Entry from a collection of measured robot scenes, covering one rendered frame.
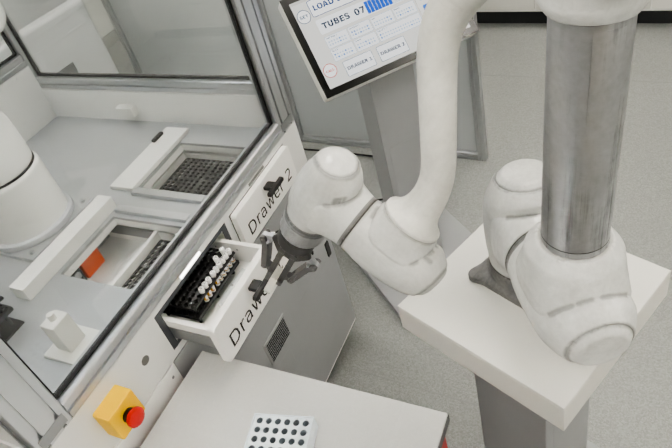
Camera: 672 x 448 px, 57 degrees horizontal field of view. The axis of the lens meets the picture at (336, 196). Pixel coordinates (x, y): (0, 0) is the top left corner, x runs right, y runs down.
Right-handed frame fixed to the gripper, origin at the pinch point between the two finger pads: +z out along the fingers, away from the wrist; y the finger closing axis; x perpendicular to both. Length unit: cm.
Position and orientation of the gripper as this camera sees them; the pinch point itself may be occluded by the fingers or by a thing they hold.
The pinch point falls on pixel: (273, 280)
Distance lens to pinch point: 131.9
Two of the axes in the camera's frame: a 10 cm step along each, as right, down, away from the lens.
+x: -3.9, 6.6, -6.5
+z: -3.3, 5.6, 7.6
